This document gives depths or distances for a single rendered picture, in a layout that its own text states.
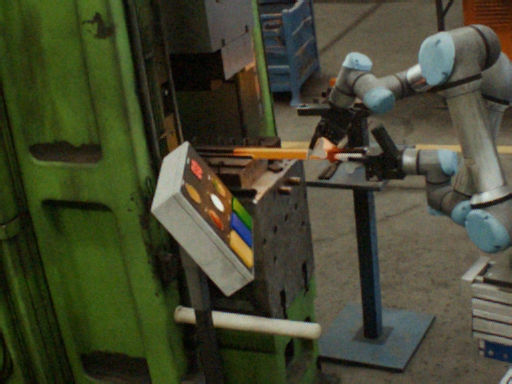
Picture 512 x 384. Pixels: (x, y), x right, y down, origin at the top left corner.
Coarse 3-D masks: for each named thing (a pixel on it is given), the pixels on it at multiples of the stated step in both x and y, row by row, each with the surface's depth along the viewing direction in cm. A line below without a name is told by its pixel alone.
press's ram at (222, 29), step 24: (168, 0) 239; (192, 0) 236; (216, 0) 240; (240, 0) 253; (168, 24) 242; (192, 24) 238; (216, 24) 240; (240, 24) 253; (168, 48) 245; (192, 48) 241; (216, 48) 240
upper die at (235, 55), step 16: (224, 48) 245; (240, 48) 254; (176, 64) 252; (192, 64) 249; (208, 64) 246; (224, 64) 245; (240, 64) 254; (176, 80) 253; (192, 80) 251; (208, 80) 248
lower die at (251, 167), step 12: (192, 144) 283; (204, 144) 281; (204, 156) 271; (216, 156) 269; (228, 156) 266; (240, 156) 264; (252, 156) 263; (216, 168) 262; (228, 168) 261; (240, 168) 259; (252, 168) 263; (264, 168) 270; (228, 180) 258; (240, 180) 256; (252, 180) 263
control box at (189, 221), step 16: (176, 160) 213; (192, 160) 214; (160, 176) 211; (176, 176) 201; (192, 176) 206; (208, 176) 218; (160, 192) 199; (176, 192) 190; (208, 192) 209; (224, 192) 220; (160, 208) 192; (176, 208) 192; (192, 208) 192; (208, 208) 201; (224, 208) 212; (176, 224) 193; (192, 224) 193; (208, 224) 194; (224, 224) 204; (192, 240) 194; (208, 240) 194; (224, 240) 196; (192, 256) 195; (208, 256) 195; (224, 256) 195; (208, 272) 197; (224, 272) 196; (240, 272) 196; (224, 288) 198
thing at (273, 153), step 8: (240, 152) 265; (248, 152) 264; (256, 152) 263; (264, 152) 261; (272, 152) 260; (280, 152) 259; (288, 152) 257; (296, 152) 256; (304, 152) 255; (328, 152) 250; (336, 152) 250; (344, 152) 249; (352, 152) 247; (360, 152) 246; (336, 160) 251
